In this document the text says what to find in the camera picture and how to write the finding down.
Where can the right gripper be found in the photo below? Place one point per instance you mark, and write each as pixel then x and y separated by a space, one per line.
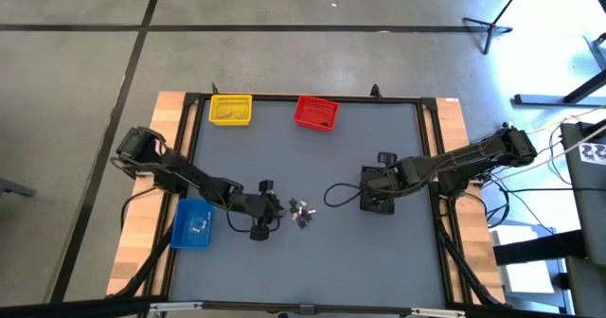
pixel 383 183

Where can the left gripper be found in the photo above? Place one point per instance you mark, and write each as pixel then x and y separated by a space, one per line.
pixel 260 206

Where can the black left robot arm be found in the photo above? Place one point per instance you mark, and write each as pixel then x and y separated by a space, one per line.
pixel 189 178

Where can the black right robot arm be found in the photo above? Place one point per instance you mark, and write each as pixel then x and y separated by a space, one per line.
pixel 454 164

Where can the black plastic basket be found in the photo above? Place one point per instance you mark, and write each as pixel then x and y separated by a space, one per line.
pixel 379 207

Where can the wooden table side board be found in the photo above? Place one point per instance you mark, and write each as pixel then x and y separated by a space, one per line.
pixel 163 114
pixel 450 114

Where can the red plastic basket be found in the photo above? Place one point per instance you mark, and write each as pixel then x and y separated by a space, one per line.
pixel 315 110

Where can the blue plastic basket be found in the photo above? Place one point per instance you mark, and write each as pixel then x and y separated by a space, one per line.
pixel 182 235

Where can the yellow plastic basket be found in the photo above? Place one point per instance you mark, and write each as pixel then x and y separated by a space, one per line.
pixel 230 102

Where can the black desk foot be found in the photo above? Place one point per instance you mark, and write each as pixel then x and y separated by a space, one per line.
pixel 530 252

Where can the white box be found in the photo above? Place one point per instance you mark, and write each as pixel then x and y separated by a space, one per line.
pixel 525 275

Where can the black stand base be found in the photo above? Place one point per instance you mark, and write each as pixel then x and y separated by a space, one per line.
pixel 544 99

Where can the black tripod stand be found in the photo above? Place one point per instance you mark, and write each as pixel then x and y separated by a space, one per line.
pixel 487 27

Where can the grey desk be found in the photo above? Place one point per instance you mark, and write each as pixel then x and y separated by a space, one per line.
pixel 582 190

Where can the white number tag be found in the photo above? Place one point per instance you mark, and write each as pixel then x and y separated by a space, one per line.
pixel 594 153

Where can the grey furniture foot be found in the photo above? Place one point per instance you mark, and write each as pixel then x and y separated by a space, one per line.
pixel 16 188

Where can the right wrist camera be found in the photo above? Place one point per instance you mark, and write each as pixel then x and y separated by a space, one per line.
pixel 386 158

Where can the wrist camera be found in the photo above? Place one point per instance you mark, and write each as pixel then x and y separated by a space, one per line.
pixel 266 186
pixel 386 158

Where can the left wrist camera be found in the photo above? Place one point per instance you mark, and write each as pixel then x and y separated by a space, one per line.
pixel 266 186

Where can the black table frame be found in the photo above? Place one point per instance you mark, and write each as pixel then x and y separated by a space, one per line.
pixel 308 98

